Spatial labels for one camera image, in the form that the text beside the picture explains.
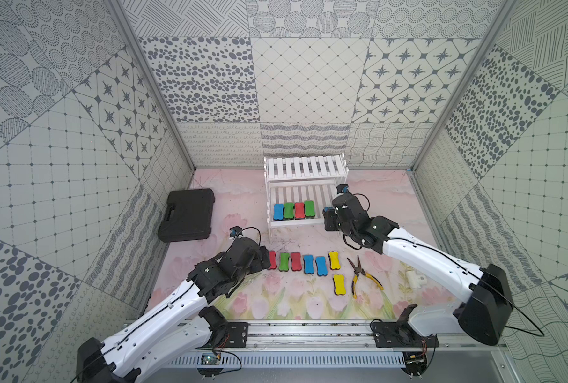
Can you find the aluminium mounting rail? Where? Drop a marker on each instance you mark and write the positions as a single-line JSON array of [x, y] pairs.
[[267, 335]]

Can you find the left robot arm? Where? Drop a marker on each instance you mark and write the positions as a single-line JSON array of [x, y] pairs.
[[184, 321]]

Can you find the green eraser top shelf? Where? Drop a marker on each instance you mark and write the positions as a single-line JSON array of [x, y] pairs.
[[284, 262]]

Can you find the red eraser top shelf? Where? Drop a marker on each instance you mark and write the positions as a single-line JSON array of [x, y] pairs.
[[295, 261], [272, 260]]

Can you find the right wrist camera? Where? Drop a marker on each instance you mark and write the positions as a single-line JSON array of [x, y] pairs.
[[342, 188]]

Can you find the white cable duct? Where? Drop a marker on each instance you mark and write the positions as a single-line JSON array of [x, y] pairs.
[[293, 360]]

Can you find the red eraser shelf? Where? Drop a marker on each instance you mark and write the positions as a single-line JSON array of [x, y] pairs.
[[272, 260], [299, 211], [295, 261]]

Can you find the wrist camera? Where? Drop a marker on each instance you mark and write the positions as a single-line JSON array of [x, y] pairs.
[[342, 188], [235, 232]]

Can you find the yellow eraser top shelf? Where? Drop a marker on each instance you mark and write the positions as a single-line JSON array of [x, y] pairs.
[[334, 262]]

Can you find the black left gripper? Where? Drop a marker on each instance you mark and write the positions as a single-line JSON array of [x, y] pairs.
[[256, 254]]

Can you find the green eraser shelf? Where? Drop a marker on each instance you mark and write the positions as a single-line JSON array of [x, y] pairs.
[[284, 262], [289, 211], [309, 208]]

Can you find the white wooden two-tier shelf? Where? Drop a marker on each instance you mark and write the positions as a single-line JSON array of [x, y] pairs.
[[300, 178]]

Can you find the yellow handled pliers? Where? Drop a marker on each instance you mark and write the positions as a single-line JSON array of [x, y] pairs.
[[358, 271]]

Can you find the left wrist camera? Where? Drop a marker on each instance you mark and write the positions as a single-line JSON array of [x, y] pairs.
[[235, 232]]

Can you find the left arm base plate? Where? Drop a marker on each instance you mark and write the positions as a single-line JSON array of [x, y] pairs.
[[233, 335]]

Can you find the blue eraser top shelf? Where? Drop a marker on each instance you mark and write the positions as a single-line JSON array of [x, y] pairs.
[[308, 264], [321, 266]]

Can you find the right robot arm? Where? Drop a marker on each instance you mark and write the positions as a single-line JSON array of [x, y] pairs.
[[483, 300]]

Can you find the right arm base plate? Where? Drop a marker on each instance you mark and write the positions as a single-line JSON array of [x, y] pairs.
[[399, 335]]

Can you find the black plastic tool case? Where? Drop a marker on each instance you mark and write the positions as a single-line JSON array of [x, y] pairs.
[[188, 216]]

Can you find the blue eraser shelf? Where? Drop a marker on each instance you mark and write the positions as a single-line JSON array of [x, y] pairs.
[[321, 266], [308, 264], [279, 210]]

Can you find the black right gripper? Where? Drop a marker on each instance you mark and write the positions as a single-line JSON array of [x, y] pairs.
[[329, 216]]

